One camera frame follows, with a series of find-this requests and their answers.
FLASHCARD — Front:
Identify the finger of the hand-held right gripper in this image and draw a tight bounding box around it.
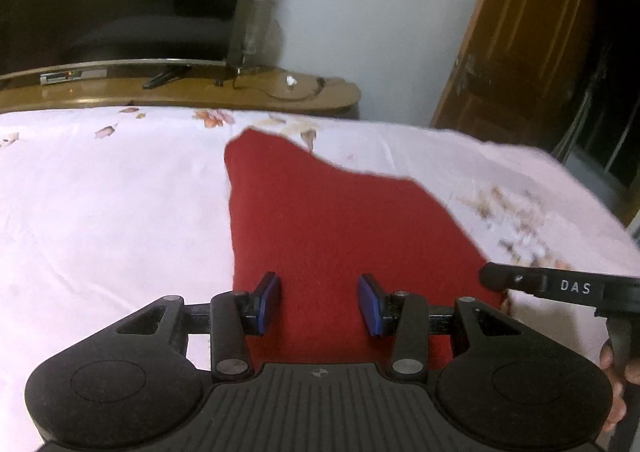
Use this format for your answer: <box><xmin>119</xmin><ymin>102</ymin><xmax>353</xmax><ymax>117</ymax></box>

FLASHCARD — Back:
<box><xmin>478</xmin><ymin>262</ymin><xmax>547</xmax><ymax>297</ymax></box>

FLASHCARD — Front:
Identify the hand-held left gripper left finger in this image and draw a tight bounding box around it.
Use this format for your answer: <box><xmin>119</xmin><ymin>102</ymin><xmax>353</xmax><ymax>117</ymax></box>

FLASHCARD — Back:
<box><xmin>116</xmin><ymin>272</ymin><xmax>282</xmax><ymax>382</ymax></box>

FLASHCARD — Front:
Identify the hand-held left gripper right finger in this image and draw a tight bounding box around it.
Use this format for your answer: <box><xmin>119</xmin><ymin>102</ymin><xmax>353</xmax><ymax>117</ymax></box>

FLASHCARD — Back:
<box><xmin>356</xmin><ymin>273</ymin><xmax>526</xmax><ymax>381</ymax></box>

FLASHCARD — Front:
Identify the red knit garment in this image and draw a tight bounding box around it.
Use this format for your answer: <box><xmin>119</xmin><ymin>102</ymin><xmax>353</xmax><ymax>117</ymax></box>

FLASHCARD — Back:
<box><xmin>222</xmin><ymin>128</ymin><xmax>506</xmax><ymax>374</ymax></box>

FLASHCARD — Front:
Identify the person's right hand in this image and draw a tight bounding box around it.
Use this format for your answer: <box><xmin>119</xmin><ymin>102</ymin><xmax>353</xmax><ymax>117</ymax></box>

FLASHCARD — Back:
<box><xmin>598</xmin><ymin>338</ymin><xmax>640</xmax><ymax>434</ymax></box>

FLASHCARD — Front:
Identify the white floral bedsheet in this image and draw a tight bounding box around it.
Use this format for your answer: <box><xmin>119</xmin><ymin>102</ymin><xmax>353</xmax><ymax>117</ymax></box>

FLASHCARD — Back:
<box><xmin>0</xmin><ymin>106</ymin><xmax>640</xmax><ymax>452</ymax></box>

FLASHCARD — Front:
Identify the wooden television cabinet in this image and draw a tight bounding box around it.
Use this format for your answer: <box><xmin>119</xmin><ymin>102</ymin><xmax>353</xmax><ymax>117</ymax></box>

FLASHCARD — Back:
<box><xmin>0</xmin><ymin>62</ymin><xmax>362</xmax><ymax>121</ymax></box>

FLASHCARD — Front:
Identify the brown wooden door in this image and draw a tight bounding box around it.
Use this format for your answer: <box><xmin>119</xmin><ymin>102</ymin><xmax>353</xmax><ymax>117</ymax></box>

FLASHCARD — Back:
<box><xmin>430</xmin><ymin>0</ymin><xmax>597</xmax><ymax>159</ymax></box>

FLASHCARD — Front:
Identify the black television foot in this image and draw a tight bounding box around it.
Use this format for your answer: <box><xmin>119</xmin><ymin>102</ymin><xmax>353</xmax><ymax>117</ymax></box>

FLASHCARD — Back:
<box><xmin>142</xmin><ymin>65</ymin><xmax>191</xmax><ymax>90</ymax></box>

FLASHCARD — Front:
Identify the clear plastic sheet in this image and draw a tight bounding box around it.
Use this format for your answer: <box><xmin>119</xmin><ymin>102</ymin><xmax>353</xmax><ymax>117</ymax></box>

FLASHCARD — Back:
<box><xmin>226</xmin><ymin>0</ymin><xmax>277</xmax><ymax>70</ymax></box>

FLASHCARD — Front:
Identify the silver set-top box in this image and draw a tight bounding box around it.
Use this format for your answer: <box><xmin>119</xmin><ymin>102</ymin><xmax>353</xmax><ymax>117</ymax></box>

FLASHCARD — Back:
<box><xmin>39</xmin><ymin>66</ymin><xmax>109</xmax><ymax>87</ymax></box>

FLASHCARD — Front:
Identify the black cable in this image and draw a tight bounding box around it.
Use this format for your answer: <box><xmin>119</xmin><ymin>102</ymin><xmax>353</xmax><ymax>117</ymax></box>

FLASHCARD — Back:
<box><xmin>214</xmin><ymin>74</ymin><xmax>342</xmax><ymax>103</ymax></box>

